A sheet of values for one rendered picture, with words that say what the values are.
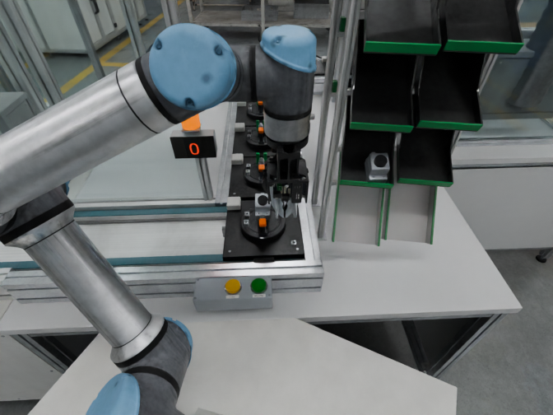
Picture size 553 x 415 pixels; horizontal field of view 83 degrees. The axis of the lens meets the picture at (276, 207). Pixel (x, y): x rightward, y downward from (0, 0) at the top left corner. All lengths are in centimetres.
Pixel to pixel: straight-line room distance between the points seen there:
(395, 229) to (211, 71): 79
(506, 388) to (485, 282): 99
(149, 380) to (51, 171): 40
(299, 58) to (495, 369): 191
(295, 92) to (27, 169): 33
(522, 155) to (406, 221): 98
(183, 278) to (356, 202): 54
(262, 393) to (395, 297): 46
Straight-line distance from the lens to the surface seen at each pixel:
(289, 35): 45
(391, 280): 107
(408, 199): 101
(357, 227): 96
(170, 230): 112
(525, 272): 262
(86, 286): 64
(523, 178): 197
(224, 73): 32
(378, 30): 71
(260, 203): 89
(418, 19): 76
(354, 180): 83
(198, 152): 95
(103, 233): 120
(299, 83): 46
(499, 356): 217
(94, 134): 38
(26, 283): 112
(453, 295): 112
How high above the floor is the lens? 171
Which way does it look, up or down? 44 degrees down
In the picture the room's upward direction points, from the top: straight up
